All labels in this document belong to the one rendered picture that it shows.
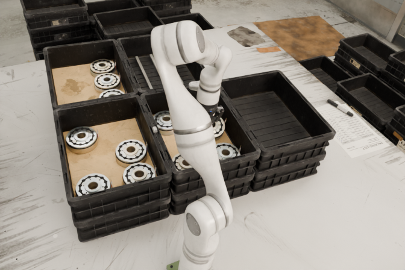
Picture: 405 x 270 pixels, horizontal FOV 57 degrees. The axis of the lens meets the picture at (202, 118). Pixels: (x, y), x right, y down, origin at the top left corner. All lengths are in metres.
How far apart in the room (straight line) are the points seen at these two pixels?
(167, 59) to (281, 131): 0.75
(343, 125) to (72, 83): 1.19
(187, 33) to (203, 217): 0.42
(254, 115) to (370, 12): 3.07
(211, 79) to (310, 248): 0.63
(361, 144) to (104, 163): 1.07
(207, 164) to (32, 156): 0.84
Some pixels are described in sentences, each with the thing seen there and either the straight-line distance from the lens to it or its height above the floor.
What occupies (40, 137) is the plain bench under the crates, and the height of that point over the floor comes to 0.70.
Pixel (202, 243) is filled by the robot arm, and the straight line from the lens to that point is 0.94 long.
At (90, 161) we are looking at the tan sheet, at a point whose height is 0.83.
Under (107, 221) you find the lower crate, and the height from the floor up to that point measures 0.77.
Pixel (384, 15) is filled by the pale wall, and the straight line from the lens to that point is 4.30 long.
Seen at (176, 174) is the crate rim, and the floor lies 0.93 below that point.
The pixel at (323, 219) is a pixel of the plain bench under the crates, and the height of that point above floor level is 0.70.
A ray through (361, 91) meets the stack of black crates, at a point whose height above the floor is 0.38.
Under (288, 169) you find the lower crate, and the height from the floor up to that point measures 0.80.
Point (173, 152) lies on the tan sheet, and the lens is 1.30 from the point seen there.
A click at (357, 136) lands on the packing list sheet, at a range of 1.75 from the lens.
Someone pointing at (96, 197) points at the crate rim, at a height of 0.92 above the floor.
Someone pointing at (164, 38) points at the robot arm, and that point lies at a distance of 0.80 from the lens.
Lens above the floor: 1.79
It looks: 42 degrees down
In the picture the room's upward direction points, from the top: 7 degrees clockwise
